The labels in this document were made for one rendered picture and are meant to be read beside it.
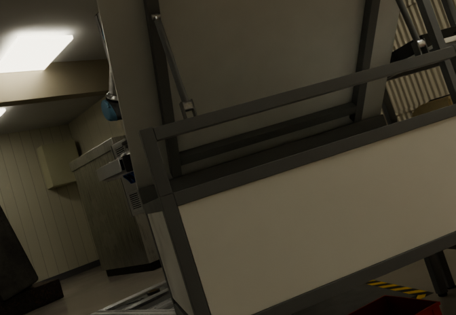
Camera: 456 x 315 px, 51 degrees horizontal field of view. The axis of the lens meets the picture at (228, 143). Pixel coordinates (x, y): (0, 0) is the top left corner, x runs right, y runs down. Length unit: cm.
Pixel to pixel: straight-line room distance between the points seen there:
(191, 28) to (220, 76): 23
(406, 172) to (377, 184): 12
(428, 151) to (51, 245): 863
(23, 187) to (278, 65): 824
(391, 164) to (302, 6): 66
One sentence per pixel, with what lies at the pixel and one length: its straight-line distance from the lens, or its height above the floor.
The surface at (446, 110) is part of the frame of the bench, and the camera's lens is 181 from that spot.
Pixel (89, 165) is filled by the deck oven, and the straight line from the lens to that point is 716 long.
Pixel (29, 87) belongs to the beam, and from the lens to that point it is 639.
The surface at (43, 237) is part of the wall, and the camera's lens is 977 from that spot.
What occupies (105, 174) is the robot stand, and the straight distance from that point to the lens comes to 273.
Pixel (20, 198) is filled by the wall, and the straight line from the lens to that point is 974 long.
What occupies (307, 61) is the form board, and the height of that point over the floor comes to 114.
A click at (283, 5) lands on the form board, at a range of 181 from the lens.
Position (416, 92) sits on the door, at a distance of 482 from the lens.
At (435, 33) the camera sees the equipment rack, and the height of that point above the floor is 109.
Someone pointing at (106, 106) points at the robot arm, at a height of 134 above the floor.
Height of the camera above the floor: 78
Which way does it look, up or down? 4 degrees up
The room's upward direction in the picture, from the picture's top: 18 degrees counter-clockwise
